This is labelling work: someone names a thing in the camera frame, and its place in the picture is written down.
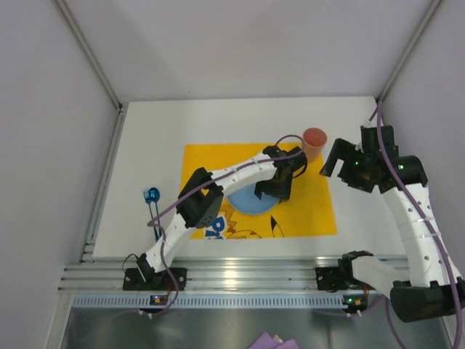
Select salmon pink plastic cup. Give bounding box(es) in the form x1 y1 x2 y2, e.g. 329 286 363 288
302 127 327 163

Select light blue plastic plate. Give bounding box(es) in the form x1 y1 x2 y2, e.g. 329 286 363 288
227 184 279 215

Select yellow Pikachu placemat cloth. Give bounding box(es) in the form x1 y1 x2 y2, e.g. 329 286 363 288
181 143 337 239

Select blue metallic fork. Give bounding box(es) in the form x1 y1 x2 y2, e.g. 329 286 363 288
143 187 160 219

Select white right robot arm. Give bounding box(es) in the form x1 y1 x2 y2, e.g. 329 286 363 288
320 126 464 323

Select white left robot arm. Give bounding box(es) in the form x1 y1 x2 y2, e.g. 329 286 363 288
137 145 307 279

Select blue metallic spoon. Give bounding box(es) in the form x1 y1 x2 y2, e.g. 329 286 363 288
145 187 160 219

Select purple cloth pieces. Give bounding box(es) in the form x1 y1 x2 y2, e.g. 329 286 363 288
248 332 300 349

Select aluminium front rail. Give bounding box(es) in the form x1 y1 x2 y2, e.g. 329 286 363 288
57 256 453 294

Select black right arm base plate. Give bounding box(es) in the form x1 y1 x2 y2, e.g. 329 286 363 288
315 250 384 293

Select left aluminium frame post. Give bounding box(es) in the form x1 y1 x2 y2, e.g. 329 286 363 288
50 0 123 110

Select aluminium frame post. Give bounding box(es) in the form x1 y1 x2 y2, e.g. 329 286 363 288
50 0 123 110
375 0 445 102

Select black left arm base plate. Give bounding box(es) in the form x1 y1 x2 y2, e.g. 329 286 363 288
123 268 187 292

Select right aluminium frame post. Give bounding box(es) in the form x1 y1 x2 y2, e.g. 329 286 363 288
375 0 445 102

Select perforated white cable duct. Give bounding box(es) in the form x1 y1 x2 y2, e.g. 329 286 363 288
73 294 368 311

